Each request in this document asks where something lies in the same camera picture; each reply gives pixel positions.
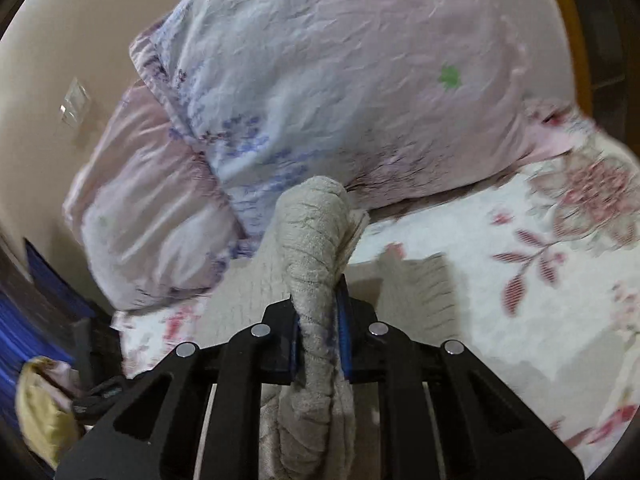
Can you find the lavender floral pillow right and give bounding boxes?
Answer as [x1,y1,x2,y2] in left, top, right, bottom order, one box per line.
[130,0,573,237]

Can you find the floral bed sheet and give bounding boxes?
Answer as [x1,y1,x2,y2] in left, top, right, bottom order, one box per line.
[113,110,639,476]

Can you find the beige cable-knit sweater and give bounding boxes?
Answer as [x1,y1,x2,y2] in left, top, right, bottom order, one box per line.
[194,177,460,479]

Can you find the blue dark panel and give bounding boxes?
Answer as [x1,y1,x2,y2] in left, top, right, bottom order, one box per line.
[1,243,78,418]

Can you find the wooden headboard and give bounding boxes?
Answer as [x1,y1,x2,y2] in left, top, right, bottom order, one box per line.
[555,0,593,117]

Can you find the yellow cloth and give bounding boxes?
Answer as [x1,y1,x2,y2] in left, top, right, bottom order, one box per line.
[14,356,85,470]

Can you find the pink lavender pillow left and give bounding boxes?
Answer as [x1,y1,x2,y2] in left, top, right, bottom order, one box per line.
[63,81,243,311]

